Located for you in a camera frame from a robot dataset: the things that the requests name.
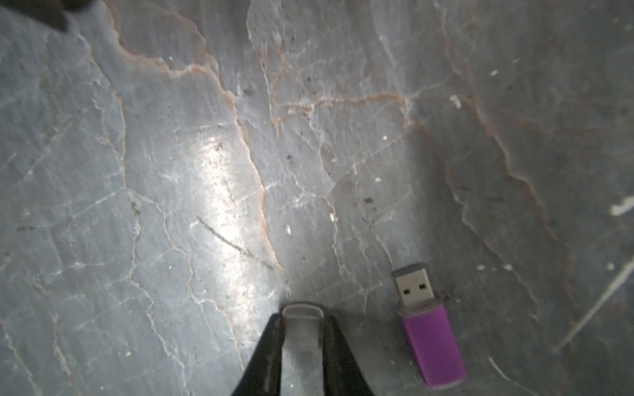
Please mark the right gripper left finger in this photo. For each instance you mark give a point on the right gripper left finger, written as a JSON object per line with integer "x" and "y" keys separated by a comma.
{"x": 263, "y": 374}

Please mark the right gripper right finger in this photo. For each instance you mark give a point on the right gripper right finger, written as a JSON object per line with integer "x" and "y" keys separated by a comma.
{"x": 341, "y": 372}

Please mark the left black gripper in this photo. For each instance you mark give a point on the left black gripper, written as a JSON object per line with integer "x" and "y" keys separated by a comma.
{"x": 52, "y": 13}

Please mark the clear usb cap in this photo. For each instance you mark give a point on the clear usb cap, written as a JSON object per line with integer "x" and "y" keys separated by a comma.
{"x": 304, "y": 327}

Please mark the purple usb drive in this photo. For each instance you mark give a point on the purple usb drive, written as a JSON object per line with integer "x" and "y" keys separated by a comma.
{"x": 428, "y": 329}

